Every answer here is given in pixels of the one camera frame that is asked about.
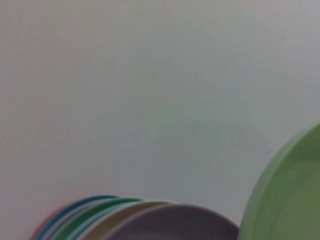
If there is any light green plate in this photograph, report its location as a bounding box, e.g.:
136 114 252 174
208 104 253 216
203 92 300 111
236 121 320 240

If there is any lavender plate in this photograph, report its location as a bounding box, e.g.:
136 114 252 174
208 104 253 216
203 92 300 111
104 203 241 240

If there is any beige plate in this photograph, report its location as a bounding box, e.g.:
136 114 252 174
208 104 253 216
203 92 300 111
81 199 181 240

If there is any dark green plate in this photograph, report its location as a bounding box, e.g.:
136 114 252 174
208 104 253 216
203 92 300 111
52 197 145 240

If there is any teal blue plate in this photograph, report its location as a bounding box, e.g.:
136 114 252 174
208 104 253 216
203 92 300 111
38 194 122 240

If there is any grey purple plate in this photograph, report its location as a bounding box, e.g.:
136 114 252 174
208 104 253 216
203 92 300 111
46 203 87 240

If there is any maroon red plate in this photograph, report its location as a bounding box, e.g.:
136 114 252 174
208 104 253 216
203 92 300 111
30 203 67 240

